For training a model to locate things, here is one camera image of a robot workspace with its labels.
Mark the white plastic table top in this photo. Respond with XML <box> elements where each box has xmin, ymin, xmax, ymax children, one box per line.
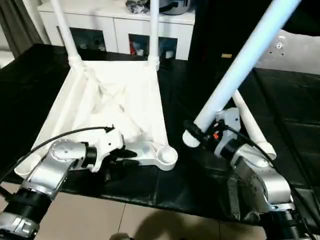
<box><xmin>13</xmin><ymin>58</ymin><xmax>179</xmax><ymax>179</ymax></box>

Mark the white plastic table leg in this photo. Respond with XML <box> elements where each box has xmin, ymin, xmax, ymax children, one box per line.
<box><xmin>181</xmin><ymin>0</ymin><xmax>304</xmax><ymax>149</ymax></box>
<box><xmin>233</xmin><ymin>90</ymin><xmax>278</xmax><ymax>161</ymax></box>
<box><xmin>50</xmin><ymin>0</ymin><xmax>84</xmax><ymax>68</ymax></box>
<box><xmin>146</xmin><ymin>0</ymin><xmax>161</xmax><ymax>71</ymax></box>

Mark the black work surface mat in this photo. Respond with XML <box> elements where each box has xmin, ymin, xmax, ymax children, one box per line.
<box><xmin>0</xmin><ymin>43</ymin><xmax>320</xmax><ymax>223</ymax></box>

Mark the black cabinet with orange label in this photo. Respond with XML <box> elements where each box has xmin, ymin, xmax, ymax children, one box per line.
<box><xmin>188</xmin><ymin>0</ymin><xmax>276</xmax><ymax>66</ymax></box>

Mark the black work table leg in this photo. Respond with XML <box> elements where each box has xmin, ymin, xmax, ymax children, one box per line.
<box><xmin>0</xmin><ymin>185</ymin><xmax>11</xmax><ymax>199</ymax></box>

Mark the grey pillow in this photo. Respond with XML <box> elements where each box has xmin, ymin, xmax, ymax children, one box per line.
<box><xmin>254</xmin><ymin>28</ymin><xmax>320</xmax><ymax>74</ymax></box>

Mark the white sideboard with glass doors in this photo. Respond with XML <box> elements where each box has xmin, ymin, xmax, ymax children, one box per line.
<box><xmin>37</xmin><ymin>0</ymin><xmax>196</xmax><ymax>61</ymax></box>

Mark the black tangled item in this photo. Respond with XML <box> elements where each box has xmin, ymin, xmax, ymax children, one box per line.
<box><xmin>125</xmin><ymin>0</ymin><xmax>149</xmax><ymax>14</ymax></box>

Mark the grey curtain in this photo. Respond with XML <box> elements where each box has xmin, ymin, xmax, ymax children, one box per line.
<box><xmin>0</xmin><ymin>0</ymin><xmax>45</xmax><ymax>59</ymax></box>

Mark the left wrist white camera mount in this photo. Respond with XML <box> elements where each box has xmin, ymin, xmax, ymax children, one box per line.
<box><xmin>88</xmin><ymin>125</ymin><xmax>126</xmax><ymax>174</ymax></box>

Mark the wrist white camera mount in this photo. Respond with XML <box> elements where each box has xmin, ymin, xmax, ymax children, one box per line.
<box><xmin>88</xmin><ymin>125</ymin><xmax>126</xmax><ymax>174</ymax></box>
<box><xmin>213</xmin><ymin>108</ymin><xmax>243</xmax><ymax>159</ymax></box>

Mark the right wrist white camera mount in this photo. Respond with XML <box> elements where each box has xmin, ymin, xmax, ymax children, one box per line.
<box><xmin>213</xmin><ymin>108</ymin><xmax>243</xmax><ymax>159</ymax></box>

